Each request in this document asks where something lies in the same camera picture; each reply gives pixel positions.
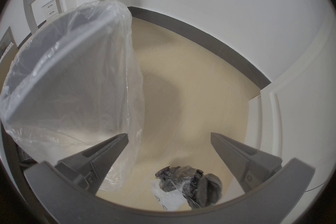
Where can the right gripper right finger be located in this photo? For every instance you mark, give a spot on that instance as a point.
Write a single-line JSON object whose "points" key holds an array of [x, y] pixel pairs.
{"points": [[244, 162]]}

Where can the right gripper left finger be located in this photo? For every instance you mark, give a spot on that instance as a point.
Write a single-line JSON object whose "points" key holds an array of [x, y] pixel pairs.
{"points": [[94, 162]]}

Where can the white chest of drawers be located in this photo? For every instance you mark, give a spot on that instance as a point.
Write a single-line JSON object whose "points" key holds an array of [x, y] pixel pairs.
{"points": [[49, 9]]}

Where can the white printed wrapper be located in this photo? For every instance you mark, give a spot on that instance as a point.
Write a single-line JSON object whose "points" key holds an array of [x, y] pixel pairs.
{"points": [[168, 196]]}

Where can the clear plastic bag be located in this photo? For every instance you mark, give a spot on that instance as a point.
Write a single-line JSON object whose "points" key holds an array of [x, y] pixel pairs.
{"points": [[132, 65]]}

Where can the crumpled black plastic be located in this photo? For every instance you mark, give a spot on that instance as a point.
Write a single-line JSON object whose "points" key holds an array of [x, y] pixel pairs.
{"points": [[207, 188]]}

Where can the white door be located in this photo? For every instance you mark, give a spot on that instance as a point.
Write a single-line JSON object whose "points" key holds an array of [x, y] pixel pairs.
{"points": [[301, 112]]}

